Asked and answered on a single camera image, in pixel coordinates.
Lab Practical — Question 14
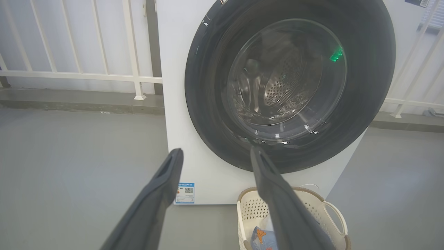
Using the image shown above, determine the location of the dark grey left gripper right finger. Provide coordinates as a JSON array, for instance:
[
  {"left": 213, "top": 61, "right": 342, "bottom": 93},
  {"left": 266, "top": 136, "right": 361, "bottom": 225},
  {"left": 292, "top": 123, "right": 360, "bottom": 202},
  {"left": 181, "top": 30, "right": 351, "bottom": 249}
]
[{"left": 250, "top": 147, "right": 336, "bottom": 250}]

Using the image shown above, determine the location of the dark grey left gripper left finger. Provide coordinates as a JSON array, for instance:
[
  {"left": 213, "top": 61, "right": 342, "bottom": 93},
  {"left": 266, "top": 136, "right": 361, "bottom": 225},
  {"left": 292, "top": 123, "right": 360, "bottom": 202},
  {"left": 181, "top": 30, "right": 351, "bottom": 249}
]
[{"left": 100, "top": 149, "right": 184, "bottom": 250}]

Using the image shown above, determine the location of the white garment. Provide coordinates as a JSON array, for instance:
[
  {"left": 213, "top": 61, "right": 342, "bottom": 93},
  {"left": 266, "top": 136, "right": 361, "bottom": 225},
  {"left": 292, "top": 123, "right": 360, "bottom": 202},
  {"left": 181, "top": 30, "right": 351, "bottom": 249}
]
[{"left": 259, "top": 214, "right": 275, "bottom": 232}]

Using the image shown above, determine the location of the blue garment with orange print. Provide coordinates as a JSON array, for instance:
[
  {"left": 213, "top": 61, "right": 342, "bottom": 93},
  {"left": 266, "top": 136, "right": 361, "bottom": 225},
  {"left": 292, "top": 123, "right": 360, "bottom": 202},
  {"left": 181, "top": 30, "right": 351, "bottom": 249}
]
[{"left": 250, "top": 226, "right": 279, "bottom": 250}]

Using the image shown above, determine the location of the black round glass washer door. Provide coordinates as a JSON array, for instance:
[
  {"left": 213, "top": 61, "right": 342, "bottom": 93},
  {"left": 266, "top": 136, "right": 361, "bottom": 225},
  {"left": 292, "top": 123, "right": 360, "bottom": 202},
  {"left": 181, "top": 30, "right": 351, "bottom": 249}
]
[{"left": 185, "top": 0, "right": 396, "bottom": 174}]

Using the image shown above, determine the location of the cream basket with brown rim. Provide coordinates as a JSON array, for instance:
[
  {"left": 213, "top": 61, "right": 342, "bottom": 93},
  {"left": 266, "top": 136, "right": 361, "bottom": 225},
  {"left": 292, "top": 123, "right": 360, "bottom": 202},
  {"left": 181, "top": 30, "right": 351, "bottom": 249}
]
[{"left": 237, "top": 187, "right": 351, "bottom": 250}]

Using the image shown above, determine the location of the white front-load washing machine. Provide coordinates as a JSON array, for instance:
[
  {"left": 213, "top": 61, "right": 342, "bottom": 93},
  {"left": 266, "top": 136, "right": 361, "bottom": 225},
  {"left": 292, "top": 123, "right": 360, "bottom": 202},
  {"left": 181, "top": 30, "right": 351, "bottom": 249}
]
[{"left": 157, "top": 0, "right": 435, "bottom": 205}]

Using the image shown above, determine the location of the blue energy label sticker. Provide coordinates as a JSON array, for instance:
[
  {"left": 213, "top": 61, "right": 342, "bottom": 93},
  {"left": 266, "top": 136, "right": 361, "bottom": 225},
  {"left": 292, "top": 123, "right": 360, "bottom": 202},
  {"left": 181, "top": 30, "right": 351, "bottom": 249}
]
[{"left": 175, "top": 182, "right": 195, "bottom": 205}]

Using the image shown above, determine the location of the steel perforated washer drum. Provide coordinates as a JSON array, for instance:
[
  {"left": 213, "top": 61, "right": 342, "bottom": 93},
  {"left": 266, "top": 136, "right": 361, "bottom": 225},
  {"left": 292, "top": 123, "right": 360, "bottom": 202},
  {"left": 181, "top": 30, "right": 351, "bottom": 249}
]
[{"left": 227, "top": 19, "right": 347, "bottom": 139}]

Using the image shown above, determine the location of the white metal railing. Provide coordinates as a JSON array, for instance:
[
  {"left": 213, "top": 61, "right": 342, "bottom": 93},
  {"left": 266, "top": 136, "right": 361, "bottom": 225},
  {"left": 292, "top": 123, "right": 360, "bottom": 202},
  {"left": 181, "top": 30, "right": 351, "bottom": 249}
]
[
  {"left": 0, "top": 0, "right": 163, "bottom": 101},
  {"left": 382, "top": 0, "right": 444, "bottom": 118}
]

